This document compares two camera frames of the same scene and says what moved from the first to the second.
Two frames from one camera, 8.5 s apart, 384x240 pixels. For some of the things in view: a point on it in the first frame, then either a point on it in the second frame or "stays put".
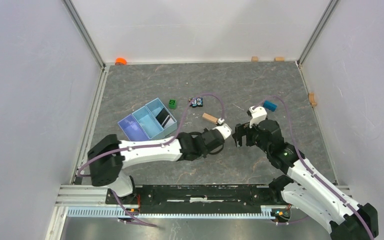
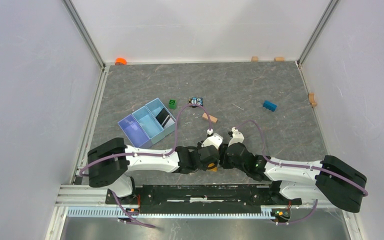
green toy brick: (172, 104) stays put
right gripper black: (240, 128) to (224, 163)
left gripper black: (205, 130) to (199, 145)
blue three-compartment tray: (150, 122) stays put
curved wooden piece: (312, 99) stays put
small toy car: (196, 102) stays put
